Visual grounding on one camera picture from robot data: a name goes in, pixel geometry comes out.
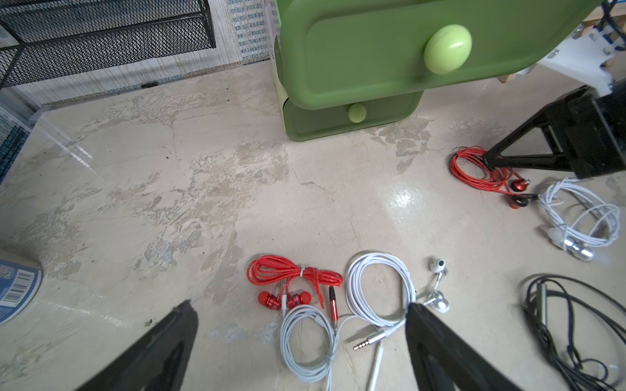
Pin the white earphones coil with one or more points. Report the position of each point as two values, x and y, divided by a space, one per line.
309 344
379 291

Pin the pencil cup blue lid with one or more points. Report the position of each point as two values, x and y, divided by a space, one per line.
20 281

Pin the red earphones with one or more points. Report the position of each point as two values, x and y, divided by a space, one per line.
467 164
272 269

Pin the black earphones right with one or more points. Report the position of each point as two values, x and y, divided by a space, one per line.
578 372

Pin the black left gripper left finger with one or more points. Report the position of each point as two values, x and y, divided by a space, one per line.
158 360

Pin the white earphones left coil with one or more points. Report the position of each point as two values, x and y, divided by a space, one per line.
309 344

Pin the white earphones middle coil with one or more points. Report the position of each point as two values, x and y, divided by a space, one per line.
379 291

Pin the white earphones right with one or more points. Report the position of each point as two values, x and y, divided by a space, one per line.
580 220

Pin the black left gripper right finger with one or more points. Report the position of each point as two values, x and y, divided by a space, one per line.
441 360

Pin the black wire mesh shelf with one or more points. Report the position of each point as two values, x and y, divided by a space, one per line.
42 40

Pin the green drawer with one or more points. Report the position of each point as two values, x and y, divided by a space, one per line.
341 52
304 124

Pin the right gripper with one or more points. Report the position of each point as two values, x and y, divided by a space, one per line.
581 132

